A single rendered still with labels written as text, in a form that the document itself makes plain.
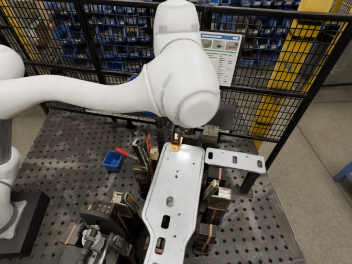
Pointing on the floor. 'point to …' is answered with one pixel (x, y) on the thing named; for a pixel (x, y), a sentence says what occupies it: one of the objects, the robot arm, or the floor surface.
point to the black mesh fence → (335, 54)
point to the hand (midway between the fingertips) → (176, 135)
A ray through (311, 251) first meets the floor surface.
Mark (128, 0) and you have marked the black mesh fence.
